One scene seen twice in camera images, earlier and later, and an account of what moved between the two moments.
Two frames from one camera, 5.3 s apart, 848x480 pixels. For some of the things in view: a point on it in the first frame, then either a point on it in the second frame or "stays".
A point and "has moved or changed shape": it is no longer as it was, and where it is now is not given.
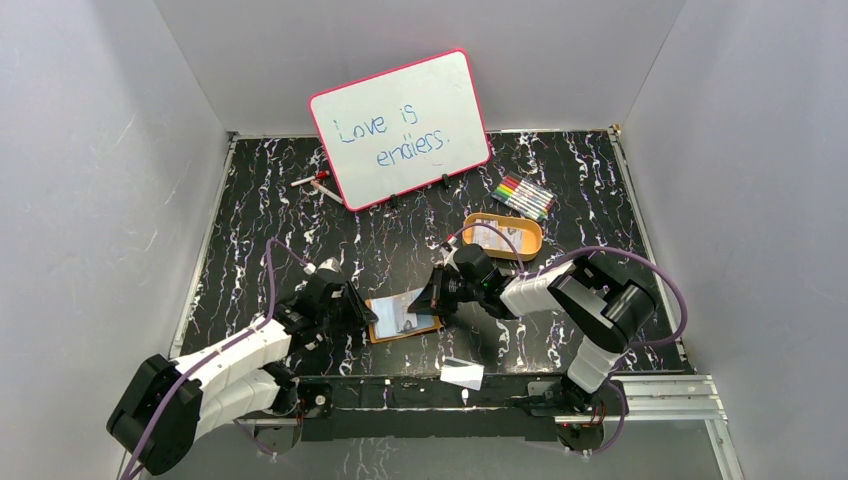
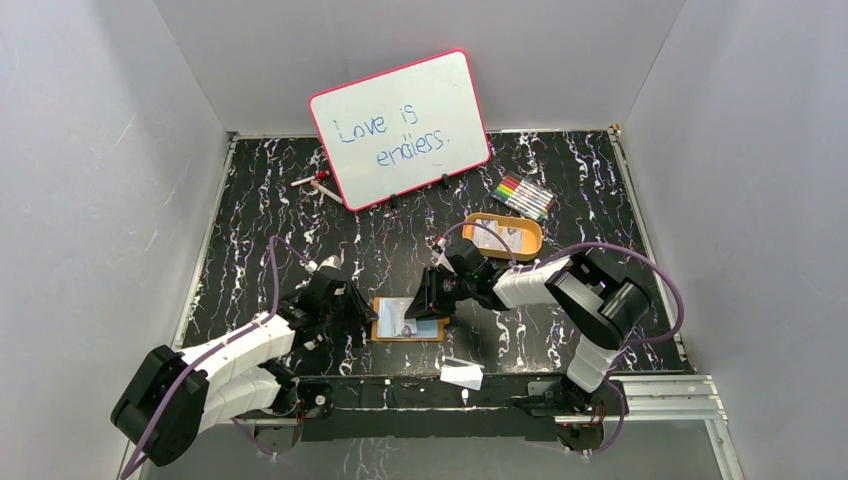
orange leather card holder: [395, 321] has moved or changed shape
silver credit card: [393, 315] stays
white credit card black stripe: [462, 373] stays
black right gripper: [432, 299] stays
